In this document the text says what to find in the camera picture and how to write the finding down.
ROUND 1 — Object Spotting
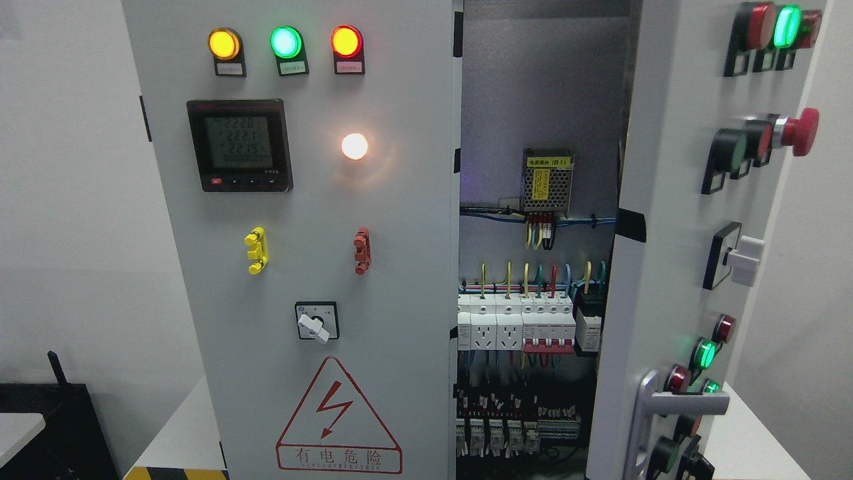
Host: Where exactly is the white glowing indicator lamp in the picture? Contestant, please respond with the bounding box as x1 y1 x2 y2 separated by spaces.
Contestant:
341 133 369 161

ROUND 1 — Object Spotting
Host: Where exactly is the black box with antenna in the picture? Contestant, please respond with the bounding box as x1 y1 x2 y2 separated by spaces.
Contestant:
1 351 119 479

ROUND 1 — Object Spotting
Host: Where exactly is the red electric hazard sticker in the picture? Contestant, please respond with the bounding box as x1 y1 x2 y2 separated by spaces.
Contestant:
275 357 403 475

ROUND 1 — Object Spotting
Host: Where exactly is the black digital power meter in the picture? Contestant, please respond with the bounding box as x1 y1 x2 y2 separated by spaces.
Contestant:
186 99 293 193

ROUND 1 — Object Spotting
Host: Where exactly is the white rotary selector switch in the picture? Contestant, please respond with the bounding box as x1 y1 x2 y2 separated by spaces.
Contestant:
295 301 339 345

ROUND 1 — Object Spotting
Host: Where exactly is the red test terminal block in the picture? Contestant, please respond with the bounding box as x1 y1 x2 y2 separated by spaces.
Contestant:
353 227 371 275

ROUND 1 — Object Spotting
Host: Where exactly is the white selector knob right door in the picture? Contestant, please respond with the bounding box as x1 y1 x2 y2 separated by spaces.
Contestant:
702 221 766 291

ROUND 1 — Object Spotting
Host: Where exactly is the yellow test terminal block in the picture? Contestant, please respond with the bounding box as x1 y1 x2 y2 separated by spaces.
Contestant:
244 227 269 275

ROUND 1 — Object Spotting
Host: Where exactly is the green indicator lamp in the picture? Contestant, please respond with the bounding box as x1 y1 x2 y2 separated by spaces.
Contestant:
269 25 303 59

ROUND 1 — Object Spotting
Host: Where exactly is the perforated metal power supply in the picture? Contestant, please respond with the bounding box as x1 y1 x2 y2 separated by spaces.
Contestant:
520 148 575 213

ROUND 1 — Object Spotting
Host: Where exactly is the red indicator lamp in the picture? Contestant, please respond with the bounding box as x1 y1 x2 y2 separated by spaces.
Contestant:
330 25 363 58

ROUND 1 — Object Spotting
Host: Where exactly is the black white surge protector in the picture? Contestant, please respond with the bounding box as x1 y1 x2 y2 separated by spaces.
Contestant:
573 289 606 357

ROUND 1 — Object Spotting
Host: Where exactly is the white socket breaker row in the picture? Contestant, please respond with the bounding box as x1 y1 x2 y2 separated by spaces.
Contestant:
457 293 576 355

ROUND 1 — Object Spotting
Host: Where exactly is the silver door lever handle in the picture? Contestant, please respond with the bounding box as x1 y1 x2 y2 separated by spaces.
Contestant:
622 371 731 480

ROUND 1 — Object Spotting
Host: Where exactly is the yellow indicator lamp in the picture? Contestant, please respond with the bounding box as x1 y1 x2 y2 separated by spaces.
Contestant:
207 27 241 61

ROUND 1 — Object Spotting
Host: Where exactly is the red emergency stop button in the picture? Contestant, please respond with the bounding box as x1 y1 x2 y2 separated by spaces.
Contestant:
768 107 820 156

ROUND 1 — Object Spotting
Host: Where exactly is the lower relay terminal row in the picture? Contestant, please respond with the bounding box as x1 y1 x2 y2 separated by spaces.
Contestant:
452 383 584 459

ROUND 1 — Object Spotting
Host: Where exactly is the grey cabinet door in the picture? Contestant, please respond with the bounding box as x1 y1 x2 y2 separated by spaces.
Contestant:
123 1 464 479
585 1 832 479

